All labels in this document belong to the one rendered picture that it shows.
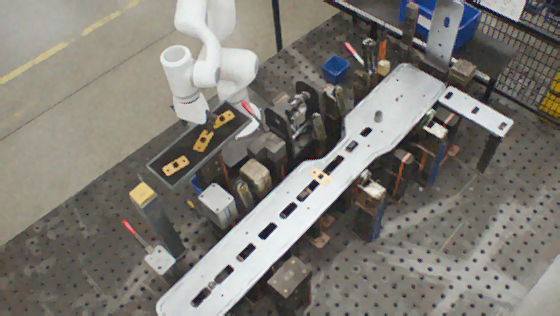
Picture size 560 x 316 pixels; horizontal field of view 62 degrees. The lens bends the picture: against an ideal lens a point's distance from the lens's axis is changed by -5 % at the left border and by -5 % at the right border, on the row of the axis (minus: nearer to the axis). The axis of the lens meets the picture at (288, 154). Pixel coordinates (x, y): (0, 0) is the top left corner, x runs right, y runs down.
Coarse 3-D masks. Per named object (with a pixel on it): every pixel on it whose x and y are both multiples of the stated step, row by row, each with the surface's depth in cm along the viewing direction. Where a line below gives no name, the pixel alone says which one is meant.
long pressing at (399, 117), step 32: (384, 96) 193; (416, 96) 193; (352, 128) 185; (384, 128) 184; (320, 160) 178; (352, 160) 177; (320, 192) 170; (256, 224) 165; (288, 224) 164; (224, 256) 159; (256, 256) 158; (192, 288) 153; (224, 288) 153
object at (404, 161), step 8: (400, 152) 179; (392, 160) 182; (400, 160) 178; (408, 160) 177; (392, 168) 185; (400, 168) 181; (408, 168) 179; (392, 176) 190; (400, 176) 185; (408, 176) 184; (392, 184) 194; (400, 184) 189; (392, 192) 197; (400, 192) 195; (392, 200) 200; (400, 200) 199
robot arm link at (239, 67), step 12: (228, 60) 178; (240, 60) 178; (252, 60) 179; (228, 72) 180; (240, 72) 179; (252, 72) 180; (228, 84) 192; (240, 84) 185; (228, 96) 192; (240, 96) 194
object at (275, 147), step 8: (264, 136) 176; (272, 136) 176; (264, 144) 174; (272, 144) 174; (280, 144) 174; (272, 152) 172; (280, 152) 175; (272, 160) 177; (280, 160) 179; (272, 168) 182; (280, 168) 185; (272, 176) 188; (280, 176) 188; (272, 184) 193; (288, 192) 202
